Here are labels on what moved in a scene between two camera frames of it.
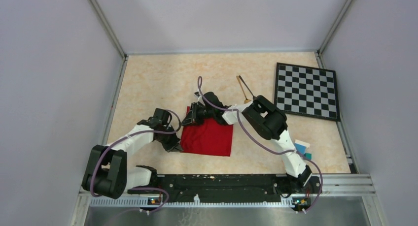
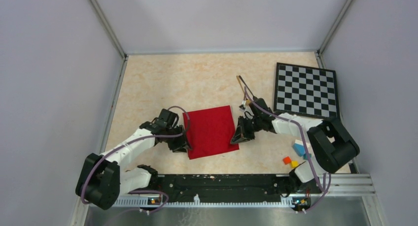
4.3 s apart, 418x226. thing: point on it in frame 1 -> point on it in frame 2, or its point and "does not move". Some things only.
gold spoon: (246, 100) does not move
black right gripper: (193, 118) -> (241, 134)
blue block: (300, 148) does not move
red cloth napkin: (211, 137) does not move
